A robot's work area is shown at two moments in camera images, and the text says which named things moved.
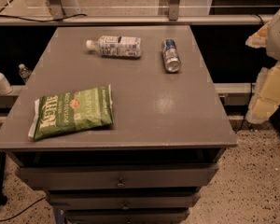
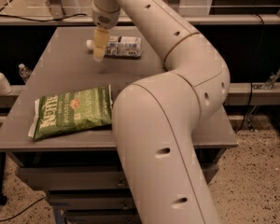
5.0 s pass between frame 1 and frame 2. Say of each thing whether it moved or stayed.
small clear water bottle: stayed
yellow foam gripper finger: moved
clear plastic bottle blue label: stayed
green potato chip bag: stayed
